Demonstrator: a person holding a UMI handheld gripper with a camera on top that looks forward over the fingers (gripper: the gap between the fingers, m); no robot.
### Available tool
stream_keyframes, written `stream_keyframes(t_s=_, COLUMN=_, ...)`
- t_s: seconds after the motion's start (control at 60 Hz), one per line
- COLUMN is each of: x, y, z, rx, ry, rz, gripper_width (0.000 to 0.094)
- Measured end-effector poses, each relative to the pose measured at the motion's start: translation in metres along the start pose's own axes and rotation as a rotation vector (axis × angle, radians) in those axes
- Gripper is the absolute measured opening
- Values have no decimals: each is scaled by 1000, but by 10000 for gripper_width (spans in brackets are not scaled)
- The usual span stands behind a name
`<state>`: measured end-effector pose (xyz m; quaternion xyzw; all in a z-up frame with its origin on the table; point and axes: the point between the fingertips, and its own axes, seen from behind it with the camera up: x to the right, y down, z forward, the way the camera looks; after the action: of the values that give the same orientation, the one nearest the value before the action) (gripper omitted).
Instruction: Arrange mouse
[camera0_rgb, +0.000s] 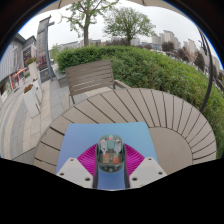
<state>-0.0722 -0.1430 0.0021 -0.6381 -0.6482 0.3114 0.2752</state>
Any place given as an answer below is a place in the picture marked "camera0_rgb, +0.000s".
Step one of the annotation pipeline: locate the grey sign pillar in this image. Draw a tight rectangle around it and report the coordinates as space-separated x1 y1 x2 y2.
35 15 56 84

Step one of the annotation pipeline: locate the white planter box with flowers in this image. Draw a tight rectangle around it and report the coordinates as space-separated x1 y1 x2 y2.
25 57 40 83
22 83 43 118

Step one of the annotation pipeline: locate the beige parasol canopy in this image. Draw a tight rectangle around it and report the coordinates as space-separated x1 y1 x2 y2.
39 0 188 16

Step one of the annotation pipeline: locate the group of apartment buildings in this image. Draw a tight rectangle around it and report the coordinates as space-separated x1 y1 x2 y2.
151 29 224 81

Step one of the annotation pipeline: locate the teal patterned computer mouse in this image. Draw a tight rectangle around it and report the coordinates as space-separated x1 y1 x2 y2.
95 133 127 174

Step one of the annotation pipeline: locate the sparse tall tree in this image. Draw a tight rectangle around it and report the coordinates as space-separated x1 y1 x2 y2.
61 0 119 48

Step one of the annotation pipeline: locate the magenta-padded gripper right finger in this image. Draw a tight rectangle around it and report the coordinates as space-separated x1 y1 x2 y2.
123 143 168 189

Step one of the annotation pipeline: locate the grey storefront building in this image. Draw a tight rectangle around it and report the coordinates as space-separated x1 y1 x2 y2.
0 33 38 103

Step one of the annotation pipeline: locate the green hedge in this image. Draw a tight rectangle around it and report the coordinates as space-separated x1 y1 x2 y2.
56 44 224 158

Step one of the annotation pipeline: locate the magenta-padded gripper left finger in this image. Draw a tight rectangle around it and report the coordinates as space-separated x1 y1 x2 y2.
55 143 100 189

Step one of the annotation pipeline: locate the bushy round tree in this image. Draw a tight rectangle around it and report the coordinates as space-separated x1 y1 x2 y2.
103 6 158 46

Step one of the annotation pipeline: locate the brown slatted wooden chair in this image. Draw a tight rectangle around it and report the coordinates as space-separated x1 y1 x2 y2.
64 59 133 108

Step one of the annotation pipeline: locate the blue mouse pad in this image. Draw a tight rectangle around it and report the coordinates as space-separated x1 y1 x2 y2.
54 121 159 191

